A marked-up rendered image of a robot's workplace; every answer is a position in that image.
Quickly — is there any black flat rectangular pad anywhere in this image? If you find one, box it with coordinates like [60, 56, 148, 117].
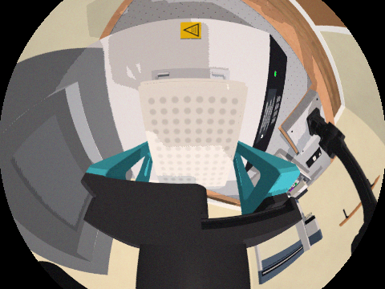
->
[306, 147, 322, 167]

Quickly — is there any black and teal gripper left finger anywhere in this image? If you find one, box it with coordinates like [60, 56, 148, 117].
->
[86, 141, 152, 182]

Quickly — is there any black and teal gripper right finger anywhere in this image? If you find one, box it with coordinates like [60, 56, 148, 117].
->
[233, 141, 300, 214]

